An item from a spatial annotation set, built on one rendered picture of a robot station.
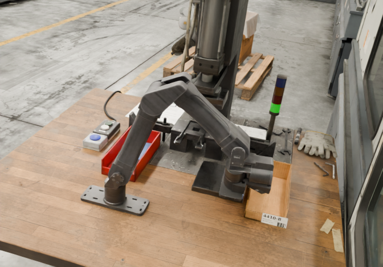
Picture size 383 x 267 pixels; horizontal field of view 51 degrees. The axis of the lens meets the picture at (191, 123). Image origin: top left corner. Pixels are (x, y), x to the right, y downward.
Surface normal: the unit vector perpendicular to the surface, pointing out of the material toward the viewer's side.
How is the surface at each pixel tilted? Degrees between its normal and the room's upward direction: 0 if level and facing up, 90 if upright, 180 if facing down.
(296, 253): 0
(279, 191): 0
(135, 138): 89
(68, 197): 0
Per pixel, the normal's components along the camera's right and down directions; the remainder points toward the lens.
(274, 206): 0.10, -0.87
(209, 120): -0.12, 0.43
